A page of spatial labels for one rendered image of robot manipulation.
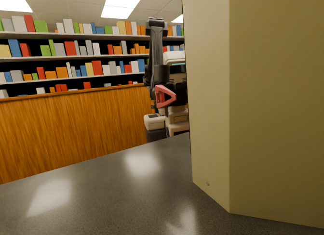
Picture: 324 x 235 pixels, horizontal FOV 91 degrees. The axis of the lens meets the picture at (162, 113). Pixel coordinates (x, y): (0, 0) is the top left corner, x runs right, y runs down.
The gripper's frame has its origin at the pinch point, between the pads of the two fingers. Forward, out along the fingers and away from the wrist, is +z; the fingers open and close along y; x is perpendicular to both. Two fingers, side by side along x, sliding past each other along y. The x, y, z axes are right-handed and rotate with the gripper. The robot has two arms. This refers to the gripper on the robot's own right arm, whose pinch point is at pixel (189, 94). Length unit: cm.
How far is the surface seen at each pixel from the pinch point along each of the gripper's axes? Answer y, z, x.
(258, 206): -1.9, 20.4, 18.8
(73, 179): -32.0, -13.5, 20.4
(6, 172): -115, -191, 76
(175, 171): -6.2, -0.4, 20.6
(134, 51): 66, -238, -58
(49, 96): -59, -189, -1
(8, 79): -104, -239, -26
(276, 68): -1.1, 22.0, -4.3
